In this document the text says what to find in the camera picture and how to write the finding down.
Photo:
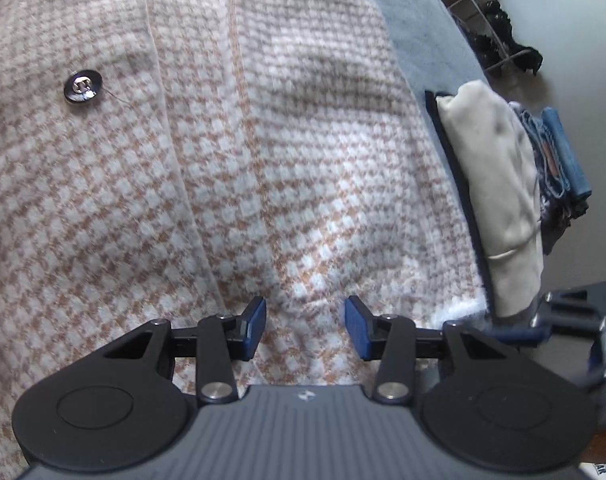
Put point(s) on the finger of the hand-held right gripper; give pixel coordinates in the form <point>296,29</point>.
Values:
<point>603,360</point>
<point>523,336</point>

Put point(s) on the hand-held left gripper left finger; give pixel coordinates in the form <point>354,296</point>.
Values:
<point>253,327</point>

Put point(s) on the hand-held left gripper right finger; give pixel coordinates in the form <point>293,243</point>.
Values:
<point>358,327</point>

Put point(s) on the beige houndstooth coat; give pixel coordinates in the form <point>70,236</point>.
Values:
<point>283,160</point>

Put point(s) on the folded dark jeans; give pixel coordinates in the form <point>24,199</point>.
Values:
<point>543,170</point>

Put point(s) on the folded cream garment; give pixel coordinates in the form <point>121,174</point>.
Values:
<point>493,170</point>

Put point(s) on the grey blue bed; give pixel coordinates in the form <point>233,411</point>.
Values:
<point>413,35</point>

